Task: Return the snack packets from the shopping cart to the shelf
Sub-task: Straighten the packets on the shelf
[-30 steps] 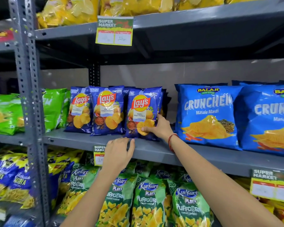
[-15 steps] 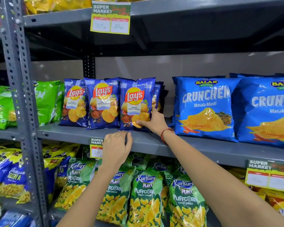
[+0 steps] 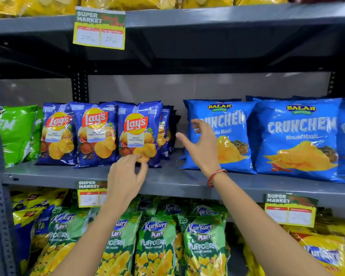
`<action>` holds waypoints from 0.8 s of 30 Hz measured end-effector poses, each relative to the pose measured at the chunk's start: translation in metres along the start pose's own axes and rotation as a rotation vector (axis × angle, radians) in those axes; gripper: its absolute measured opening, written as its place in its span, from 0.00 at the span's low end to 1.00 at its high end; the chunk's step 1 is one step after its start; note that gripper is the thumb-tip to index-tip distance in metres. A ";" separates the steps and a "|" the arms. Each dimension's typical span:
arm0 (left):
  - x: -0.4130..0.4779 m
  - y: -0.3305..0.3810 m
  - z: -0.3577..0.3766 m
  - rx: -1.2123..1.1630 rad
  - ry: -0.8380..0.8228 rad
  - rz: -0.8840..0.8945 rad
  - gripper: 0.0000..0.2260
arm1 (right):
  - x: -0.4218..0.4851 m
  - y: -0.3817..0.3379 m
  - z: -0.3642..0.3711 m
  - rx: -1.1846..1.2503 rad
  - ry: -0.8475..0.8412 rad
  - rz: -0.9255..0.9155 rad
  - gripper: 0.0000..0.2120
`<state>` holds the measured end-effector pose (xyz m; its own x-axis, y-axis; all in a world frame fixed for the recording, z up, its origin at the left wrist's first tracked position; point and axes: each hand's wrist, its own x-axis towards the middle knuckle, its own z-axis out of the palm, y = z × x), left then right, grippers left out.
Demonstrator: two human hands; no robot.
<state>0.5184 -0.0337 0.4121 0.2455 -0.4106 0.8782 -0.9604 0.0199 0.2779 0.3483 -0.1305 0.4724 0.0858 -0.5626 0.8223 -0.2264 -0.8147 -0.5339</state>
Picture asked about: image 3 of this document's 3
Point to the person's right hand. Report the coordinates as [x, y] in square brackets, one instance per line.
[204, 152]

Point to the person's left hand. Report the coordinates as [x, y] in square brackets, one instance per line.
[122, 181]

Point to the person's left thumb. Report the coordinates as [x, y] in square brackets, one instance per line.
[143, 172]

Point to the person's right thumb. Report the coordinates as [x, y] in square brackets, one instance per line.
[185, 142]

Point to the dark blue chip packet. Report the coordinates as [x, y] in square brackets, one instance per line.
[138, 123]

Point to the person's right forearm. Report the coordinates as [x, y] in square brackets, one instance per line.
[261, 227]

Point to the green yellow shelf price tag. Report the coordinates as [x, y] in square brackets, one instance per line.
[290, 211]
[89, 195]
[99, 28]

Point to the row of dark blue packets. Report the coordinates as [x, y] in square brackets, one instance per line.
[95, 126]

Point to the row of green corn-puff packets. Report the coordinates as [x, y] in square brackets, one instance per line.
[158, 241]

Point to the bright green snack packet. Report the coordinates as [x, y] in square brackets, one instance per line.
[37, 135]
[15, 132]

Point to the pile of yellow-blue snack packets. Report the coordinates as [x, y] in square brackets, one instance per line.
[28, 218]

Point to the grey metal shelving rack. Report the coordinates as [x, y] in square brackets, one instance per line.
[189, 17]

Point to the row of yellow snack packets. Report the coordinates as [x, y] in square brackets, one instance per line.
[132, 2]

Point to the pile of yellow-orange snack packets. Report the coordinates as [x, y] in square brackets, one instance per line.
[327, 250]

